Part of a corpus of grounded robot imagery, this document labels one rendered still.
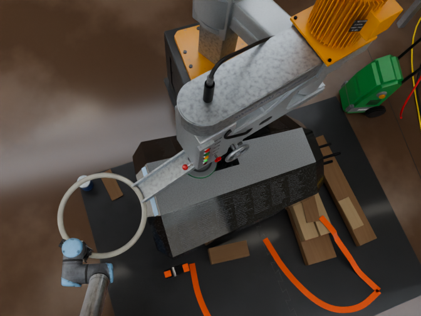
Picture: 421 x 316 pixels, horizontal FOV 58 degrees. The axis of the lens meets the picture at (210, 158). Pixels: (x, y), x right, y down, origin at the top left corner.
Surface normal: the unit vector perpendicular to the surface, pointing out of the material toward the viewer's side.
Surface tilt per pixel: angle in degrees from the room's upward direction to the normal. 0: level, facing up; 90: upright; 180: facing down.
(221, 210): 45
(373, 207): 0
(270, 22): 0
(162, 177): 16
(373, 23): 90
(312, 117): 0
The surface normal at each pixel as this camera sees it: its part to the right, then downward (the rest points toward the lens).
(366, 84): -0.93, -0.03
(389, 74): -0.50, -0.22
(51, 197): 0.07, -0.30
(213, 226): 0.29, 0.42
